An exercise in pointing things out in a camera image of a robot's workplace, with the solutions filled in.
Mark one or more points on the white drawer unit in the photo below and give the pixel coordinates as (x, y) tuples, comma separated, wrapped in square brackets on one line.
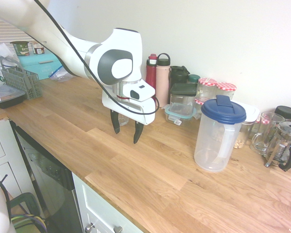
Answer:
[(4, 155)]

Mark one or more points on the black dishwasher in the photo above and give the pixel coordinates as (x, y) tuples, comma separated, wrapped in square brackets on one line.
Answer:
[(51, 174)]

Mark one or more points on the black shaker bottle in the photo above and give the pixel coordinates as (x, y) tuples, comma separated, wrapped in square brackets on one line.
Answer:
[(178, 76)]

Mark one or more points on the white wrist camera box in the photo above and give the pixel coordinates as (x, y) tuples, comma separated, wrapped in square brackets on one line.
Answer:
[(145, 91)]

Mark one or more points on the green oatmeal cup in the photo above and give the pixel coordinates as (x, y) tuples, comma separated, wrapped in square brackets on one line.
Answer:
[(20, 48)]

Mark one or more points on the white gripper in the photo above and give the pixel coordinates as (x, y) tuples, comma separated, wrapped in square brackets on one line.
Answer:
[(135, 109)]

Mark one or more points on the white window blind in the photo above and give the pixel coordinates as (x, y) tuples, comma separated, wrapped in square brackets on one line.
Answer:
[(4, 31)]

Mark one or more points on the pink water bottle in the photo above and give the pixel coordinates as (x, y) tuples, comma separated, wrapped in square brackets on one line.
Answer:
[(163, 82)]

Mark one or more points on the jar with green lid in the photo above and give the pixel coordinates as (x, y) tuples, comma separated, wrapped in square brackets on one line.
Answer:
[(194, 78)]

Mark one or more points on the glass french press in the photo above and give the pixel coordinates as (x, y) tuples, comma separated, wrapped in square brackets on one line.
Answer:
[(283, 143)]

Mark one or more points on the dark red water bottle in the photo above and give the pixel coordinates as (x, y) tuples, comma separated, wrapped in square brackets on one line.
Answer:
[(150, 75)]

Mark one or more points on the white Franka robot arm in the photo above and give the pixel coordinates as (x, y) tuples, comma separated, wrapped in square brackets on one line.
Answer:
[(121, 43)]

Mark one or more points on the black plastic food tray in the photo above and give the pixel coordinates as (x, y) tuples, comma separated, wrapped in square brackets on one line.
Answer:
[(4, 98)]

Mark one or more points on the glass container with teal lid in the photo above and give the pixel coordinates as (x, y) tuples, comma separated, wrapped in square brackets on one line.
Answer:
[(179, 114)]

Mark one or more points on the clear drinking glass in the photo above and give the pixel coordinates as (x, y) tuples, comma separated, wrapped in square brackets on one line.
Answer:
[(124, 120)]

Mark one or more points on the jar with black lid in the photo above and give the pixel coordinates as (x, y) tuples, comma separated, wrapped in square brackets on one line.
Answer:
[(285, 112)]

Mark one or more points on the clear pitcher with blue lid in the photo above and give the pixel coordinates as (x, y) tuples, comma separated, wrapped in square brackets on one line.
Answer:
[(208, 145)]

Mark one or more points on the cereal container with white lid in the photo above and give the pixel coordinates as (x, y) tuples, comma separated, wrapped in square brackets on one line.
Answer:
[(247, 114)]

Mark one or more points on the clear zip bag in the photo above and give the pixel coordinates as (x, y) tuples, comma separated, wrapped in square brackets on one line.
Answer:
[(59, 76)]

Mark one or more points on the teal bread box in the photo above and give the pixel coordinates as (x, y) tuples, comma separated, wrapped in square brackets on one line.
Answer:
[(38, 65)]

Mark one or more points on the square container with black lid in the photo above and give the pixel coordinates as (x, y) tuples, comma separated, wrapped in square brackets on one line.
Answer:
[(183, 89)]

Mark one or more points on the white and brown cup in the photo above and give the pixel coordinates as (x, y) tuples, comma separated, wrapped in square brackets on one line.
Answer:
[(37, 48)]

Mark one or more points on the white cabinet drawer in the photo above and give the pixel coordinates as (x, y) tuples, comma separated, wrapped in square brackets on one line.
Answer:
[(99, 208)]

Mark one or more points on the clear glass mug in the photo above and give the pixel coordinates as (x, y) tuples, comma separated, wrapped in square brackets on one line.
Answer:
[(264, 136)]

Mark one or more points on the grey cutlery basket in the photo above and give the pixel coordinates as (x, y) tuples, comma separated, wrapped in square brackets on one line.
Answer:
[(26, 82)]

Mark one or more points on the jar with red checkered lid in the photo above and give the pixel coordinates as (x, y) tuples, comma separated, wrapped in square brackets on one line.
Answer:
[(259, 121), (206, 88), (225, 88), (198, 104)]

